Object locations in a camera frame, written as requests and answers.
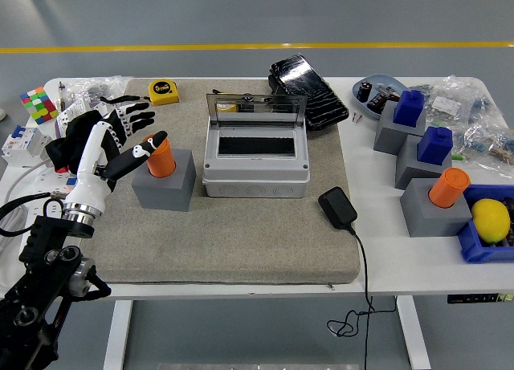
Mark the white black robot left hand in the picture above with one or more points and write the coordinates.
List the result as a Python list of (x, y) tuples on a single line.
[(88, 185)]

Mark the orange cylinder battery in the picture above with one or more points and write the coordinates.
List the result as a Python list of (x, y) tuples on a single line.
[(447, 187), (162, 163)]

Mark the grey junction box clear lid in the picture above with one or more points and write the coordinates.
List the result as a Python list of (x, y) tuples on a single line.
[(257, 173)]

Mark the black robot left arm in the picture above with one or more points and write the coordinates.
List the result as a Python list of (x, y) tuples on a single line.
[(48, 241)]

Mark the black cloth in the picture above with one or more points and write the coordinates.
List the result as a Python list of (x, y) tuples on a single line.
[(76, 133)]

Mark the white circuit breaker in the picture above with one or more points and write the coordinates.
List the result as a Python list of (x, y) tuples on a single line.
[(24, 145)]

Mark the grey cube holder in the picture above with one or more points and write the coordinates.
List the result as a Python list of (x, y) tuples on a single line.
[(425, 221), (409, 165), (164, 193), (387, 137)]

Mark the large colourful puzzle cube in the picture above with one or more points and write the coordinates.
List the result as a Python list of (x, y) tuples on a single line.
[(38, 105)]

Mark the thin pen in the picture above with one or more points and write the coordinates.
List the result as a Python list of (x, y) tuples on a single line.
[(61, 93)]

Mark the clear bag of metal parts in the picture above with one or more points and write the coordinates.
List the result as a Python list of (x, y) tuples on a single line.
[(100, 87)]

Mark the yellow square tape measure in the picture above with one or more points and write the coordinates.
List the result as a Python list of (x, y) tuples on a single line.
[(162, 93)]

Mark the grey-brown mat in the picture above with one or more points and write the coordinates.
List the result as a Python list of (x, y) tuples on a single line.
[(225, 241)]

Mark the white table leg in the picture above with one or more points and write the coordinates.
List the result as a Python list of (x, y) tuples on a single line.
[(413, 334), (118, 334)]

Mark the black glossy plastic tray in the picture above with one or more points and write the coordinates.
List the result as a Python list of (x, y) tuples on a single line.
[(317, 97)]

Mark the black power adapter plug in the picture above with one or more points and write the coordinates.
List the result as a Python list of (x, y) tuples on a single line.
[(337, 207)]

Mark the black capacitor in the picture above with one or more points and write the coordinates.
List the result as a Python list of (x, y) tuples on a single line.
[(364, 91)]

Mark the dark brown capacitor pair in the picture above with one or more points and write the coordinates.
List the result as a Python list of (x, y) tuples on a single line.
[(377, 102)]

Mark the blue-grey oval dish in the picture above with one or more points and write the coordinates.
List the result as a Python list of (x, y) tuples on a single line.
[(371, 78)]

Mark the small metal piece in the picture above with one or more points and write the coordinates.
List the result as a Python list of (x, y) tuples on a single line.
[(383, 90)]

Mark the blue block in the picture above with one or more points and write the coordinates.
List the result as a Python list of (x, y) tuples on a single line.
[(433, 147), (407, 109)]

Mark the clear bag with white label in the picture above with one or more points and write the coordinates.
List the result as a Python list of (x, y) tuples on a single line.
[(445, 103)]

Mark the small green connector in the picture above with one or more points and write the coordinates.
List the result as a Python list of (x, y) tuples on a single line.
[(458, 157)]

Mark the blue plastic bin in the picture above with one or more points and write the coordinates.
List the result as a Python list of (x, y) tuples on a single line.
[(474, 245)]

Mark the black table control panel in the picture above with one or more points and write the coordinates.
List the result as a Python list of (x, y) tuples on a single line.
[(470, 299)]

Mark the clear bag of resistors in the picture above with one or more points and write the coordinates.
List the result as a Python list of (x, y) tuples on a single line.
[(486, 141)]

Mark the yellow lemon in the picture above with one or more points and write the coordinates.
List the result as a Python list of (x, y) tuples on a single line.
[(490, 219)]

